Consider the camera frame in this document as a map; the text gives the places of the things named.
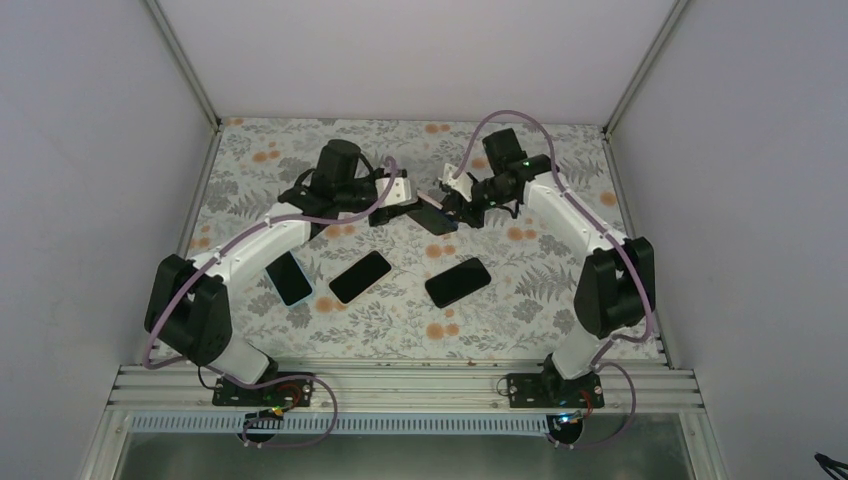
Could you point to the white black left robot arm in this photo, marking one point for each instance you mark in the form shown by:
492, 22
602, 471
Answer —
188, 317

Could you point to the black smartphone from pink case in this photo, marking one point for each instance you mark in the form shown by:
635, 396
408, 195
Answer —
433, 220

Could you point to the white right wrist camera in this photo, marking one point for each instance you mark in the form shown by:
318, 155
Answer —
460, 183

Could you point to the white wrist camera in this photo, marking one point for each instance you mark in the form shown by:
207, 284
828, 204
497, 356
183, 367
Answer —
399, 192
460, 183

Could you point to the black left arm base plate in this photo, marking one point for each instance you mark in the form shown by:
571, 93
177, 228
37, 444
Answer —
287, 389

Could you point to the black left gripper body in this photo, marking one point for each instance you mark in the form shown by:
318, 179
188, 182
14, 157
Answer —
347, 196

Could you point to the pink phone case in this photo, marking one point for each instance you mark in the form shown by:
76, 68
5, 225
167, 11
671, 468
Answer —
430, 200

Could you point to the aluminium rail frame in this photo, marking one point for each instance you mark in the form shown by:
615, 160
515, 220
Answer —
325, 68

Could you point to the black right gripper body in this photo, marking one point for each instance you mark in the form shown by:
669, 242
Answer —
476, 219

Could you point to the white slotted cable duct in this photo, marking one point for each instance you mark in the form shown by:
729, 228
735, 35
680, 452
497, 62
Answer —
510, 424

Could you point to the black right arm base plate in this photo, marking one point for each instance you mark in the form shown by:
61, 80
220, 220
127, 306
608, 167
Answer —
549, 391

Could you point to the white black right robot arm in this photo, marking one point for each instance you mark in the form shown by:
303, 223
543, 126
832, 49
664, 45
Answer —
615, 296

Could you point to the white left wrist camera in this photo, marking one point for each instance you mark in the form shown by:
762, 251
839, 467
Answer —
399, 192

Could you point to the black phone light blue case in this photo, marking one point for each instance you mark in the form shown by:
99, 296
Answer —
289, 279

